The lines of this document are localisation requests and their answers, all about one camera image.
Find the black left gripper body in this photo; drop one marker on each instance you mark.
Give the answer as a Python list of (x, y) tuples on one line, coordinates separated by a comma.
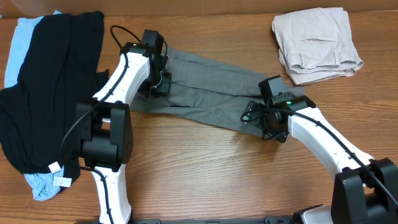
[(160, 81)]

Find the grey shorts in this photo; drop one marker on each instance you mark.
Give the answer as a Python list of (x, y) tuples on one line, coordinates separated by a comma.
[(206, 91)]

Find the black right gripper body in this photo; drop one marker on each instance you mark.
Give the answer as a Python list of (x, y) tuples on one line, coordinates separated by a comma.
[(262, 120)]

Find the folded beige shorts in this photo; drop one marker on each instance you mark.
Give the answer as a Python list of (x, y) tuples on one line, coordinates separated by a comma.
[(316, 44)]

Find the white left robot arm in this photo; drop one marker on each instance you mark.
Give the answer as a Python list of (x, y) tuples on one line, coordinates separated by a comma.
[(105, 138)]

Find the black shirt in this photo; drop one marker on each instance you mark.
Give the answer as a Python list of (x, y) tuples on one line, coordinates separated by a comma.
[(38, 112)]

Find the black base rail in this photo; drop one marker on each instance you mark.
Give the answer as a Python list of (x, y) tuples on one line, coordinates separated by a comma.
[(217, 220)]

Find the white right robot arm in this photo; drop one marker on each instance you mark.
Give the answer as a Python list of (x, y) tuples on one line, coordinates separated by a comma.
[(365, 189)]

